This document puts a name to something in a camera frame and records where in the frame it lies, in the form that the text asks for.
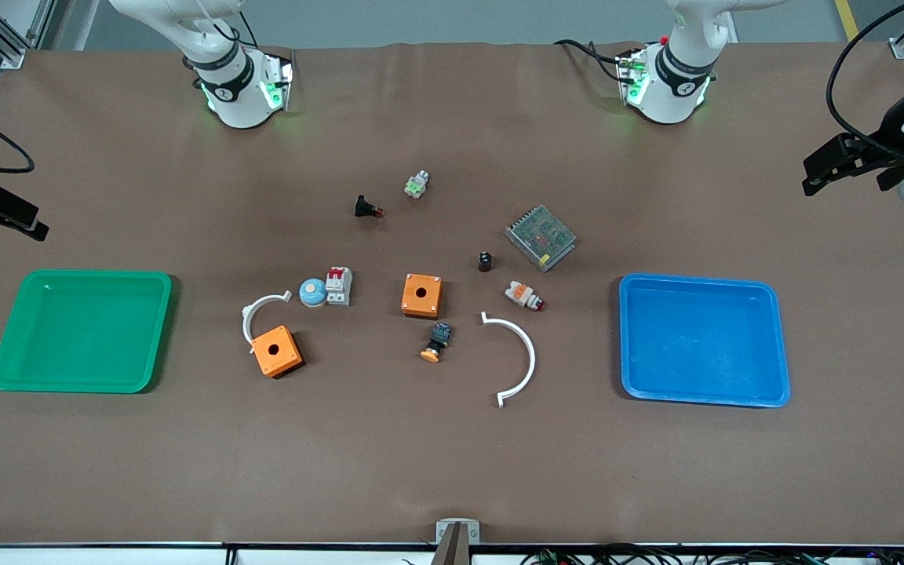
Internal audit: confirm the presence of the orange button box with hole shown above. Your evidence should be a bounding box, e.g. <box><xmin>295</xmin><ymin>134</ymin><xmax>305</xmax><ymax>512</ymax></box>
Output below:
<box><xmin>401</xmin><ymin>273</ymin><xmax>444</xmax><ymax>319</ymax></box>
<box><xmin>251</xmin><ymin>325</ymin><xmax>304</xmax><ymax>379</ymax></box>

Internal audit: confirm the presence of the small white plastic arc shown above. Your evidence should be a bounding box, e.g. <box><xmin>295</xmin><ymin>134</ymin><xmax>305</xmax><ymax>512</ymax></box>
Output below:
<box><xmin>242</xmin><ymin>291</ymin><xmax>293</xmax><ymax>355</ymax></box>

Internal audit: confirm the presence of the orange white red indicator lamp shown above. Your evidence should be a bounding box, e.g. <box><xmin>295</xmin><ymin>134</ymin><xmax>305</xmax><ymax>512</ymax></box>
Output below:
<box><xmin>505</xmin><ymin>281</ymin><xmax>546</xmax><ymax>312</ymax></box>

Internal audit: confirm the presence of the white table edge rail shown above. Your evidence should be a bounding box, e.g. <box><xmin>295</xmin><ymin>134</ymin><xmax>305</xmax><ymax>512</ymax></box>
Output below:
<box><xmin>0</xmin><ymin>543</ymin><xmax>904</xmax><ymax>565</ymax></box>

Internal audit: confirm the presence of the white red circuit breaker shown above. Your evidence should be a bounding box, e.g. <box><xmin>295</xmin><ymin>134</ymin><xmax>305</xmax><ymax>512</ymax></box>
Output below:
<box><xmin>324</xmin><ymin>267</ymin><xmax>354</xmax><ymax>307</ymax></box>

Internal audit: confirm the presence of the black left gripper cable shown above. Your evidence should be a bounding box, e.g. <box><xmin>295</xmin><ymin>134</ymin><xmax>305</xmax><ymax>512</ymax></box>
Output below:
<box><xmin>826</xmin><ymin>0</ymin><xmax>904</xmax><ymax>154</ymax></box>

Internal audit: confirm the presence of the metal mesh power supply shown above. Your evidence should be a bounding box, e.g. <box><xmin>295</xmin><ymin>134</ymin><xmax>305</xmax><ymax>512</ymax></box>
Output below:
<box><xmin>505</xmin><ymin>205</ymin><xmax>578</xmax><ymax>273</ymax></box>

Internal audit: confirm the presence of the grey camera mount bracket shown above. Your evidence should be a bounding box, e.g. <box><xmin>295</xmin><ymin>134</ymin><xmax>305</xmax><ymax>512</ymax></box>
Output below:
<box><xmin>430</xmin><ymin>519</ymin><xmax>480</xmax><ymax>565</ymax></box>

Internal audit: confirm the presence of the black pushbutton with orange cap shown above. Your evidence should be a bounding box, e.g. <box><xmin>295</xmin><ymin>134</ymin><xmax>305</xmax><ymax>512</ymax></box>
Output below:
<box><xmin>420</xmin><ymin>321</ymin><xmax>454</xmax><ymax>363</ymax></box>

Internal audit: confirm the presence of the black cable bundle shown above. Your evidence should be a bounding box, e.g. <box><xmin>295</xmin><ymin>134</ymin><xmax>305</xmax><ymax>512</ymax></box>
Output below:
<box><xmin>519</xmin><ymin>544</ymin><xmax>904</xmax><ymax>565</ymax></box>

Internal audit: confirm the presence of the blue plastic tray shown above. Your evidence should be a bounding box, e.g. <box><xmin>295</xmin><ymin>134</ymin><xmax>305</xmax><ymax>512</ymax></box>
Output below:
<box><xmin>618</xmin><ymin>272</ymin><xmax>792</xmax><ymax>409</ymax></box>

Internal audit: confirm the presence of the large white plastic arc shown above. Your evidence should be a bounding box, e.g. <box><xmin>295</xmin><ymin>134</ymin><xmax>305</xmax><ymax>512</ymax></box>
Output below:
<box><xmin>480</xmin><ymin>312</ymin><xmax>537</xmax><ymax>409</ymax></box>

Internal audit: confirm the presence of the black left arm base cable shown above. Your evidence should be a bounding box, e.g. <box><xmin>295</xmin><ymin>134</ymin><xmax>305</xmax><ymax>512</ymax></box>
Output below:
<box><xmin>552</xmin><ymin>39</ymin><xmax>627</xmax><ymax>83</ymax></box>

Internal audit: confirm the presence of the green plastic tray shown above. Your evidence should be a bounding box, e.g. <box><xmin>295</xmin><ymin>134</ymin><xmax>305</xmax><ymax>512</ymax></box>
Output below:
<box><xmin>0</xmin><ymin>269</ymin><xmax>174</xmax><ymax>395</ymax></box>

